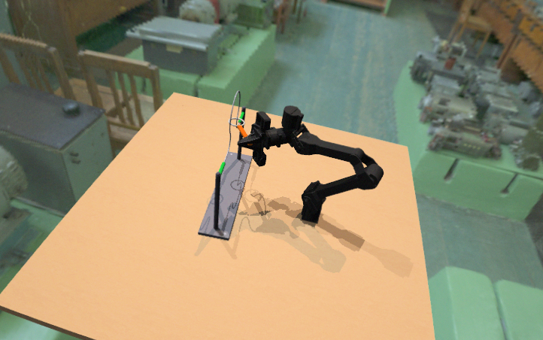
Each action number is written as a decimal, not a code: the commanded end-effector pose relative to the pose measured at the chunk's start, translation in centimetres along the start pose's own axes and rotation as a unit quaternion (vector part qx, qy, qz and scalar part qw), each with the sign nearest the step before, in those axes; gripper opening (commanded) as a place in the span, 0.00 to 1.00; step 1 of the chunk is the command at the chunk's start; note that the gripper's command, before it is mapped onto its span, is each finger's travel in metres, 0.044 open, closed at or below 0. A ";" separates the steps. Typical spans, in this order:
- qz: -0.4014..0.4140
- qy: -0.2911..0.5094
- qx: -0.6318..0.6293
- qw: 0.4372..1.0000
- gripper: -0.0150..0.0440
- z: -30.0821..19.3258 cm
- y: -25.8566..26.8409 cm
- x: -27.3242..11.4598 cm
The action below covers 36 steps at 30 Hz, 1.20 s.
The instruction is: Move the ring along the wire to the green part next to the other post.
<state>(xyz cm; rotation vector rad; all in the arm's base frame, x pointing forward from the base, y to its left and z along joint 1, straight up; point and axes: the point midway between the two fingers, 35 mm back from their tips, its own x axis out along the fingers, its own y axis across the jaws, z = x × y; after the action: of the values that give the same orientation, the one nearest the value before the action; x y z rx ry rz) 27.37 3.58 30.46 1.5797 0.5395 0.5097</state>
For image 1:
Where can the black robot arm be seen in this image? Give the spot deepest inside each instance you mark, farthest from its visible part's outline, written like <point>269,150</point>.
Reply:
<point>309,144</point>

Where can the orange handle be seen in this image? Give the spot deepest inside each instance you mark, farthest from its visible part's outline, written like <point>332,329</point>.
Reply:
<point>240,128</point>

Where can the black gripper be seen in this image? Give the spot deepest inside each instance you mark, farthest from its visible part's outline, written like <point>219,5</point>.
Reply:
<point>263,137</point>

